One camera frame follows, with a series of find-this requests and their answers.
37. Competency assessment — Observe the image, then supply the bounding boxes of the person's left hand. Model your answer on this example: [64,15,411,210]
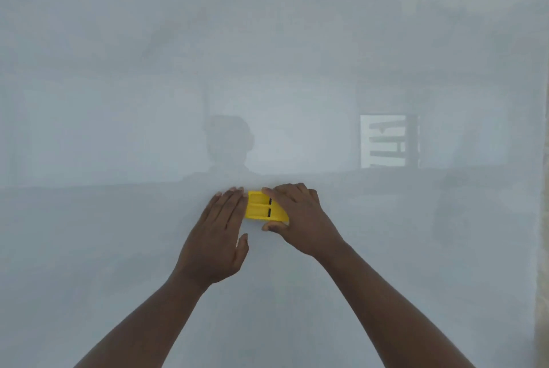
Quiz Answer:
[175,186,250,286]

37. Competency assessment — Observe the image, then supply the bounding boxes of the person's right hand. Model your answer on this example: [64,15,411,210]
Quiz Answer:
[261,183,346,258]

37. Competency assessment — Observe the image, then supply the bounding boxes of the yellow plastic squeegee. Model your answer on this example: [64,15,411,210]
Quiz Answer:
[244,190,291,225]

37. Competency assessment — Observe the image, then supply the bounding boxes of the person's left forearm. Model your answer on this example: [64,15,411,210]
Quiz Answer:
[74,267,212,368]

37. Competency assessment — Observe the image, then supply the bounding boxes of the person's right forearm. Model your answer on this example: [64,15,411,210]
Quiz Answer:
[315,240,476,368]

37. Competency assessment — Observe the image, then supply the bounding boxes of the large white glossy sheet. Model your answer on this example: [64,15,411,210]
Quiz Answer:
[0,0,549,368]

